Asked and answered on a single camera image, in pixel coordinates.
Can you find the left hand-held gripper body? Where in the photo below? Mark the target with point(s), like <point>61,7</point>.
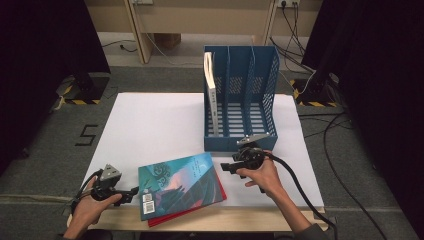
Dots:
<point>108,186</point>

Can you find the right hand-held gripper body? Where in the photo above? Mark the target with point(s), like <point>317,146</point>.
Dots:
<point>250,156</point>

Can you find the blue plastic file rack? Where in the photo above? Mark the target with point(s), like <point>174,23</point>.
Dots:
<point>216,145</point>

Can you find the red picture book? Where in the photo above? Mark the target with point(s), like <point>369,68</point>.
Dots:
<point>160,220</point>

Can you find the teal picture book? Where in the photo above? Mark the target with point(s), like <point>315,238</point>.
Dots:
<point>180,186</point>

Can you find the white picture book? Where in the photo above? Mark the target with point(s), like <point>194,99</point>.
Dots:
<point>210,86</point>

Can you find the person's right hand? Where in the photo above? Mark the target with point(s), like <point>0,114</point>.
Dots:
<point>265,176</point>

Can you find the person's left hand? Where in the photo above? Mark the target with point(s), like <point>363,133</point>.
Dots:
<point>86,211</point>

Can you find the white table cover sheet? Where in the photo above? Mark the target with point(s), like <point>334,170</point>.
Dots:
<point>150,116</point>

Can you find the black stand base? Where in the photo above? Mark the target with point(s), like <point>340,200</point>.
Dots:
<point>315,91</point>
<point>88,88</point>

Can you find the black curtain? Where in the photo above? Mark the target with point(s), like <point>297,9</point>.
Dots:
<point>383,83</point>
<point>40,66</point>

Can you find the beige wooden desk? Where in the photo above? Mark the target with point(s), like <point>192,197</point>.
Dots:
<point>200,16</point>

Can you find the white wall socket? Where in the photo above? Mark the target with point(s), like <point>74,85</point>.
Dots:
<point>288,2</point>

